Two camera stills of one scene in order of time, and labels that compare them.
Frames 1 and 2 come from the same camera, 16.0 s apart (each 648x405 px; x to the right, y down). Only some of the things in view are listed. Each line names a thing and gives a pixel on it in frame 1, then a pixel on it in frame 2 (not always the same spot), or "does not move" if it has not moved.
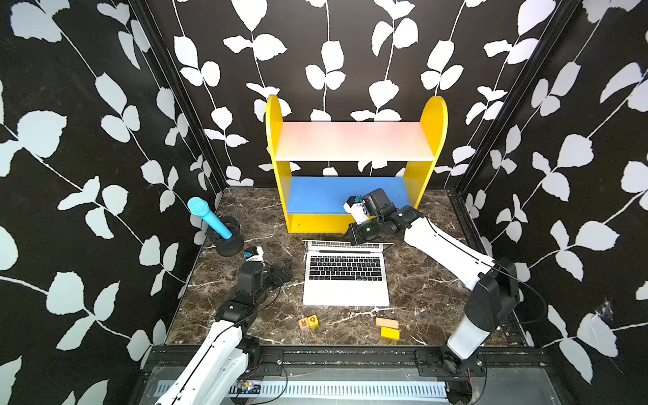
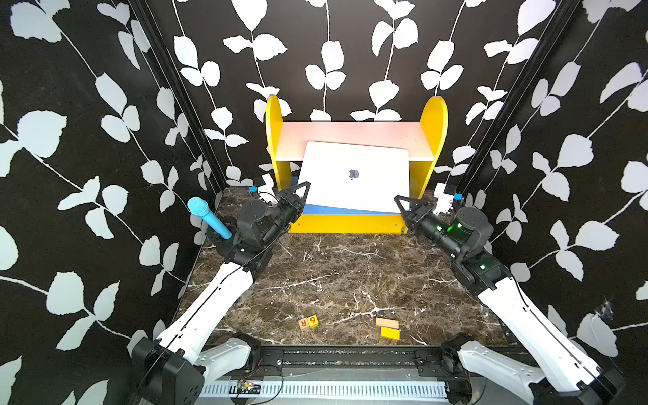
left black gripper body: [269, 280] -> [280, 218]
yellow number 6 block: [313, 321] does not move
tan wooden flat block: [385, 322] does not move
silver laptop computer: [337, 273] -> [356, 176]
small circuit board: [246, 387] does not move
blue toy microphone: [201, 207] does not move
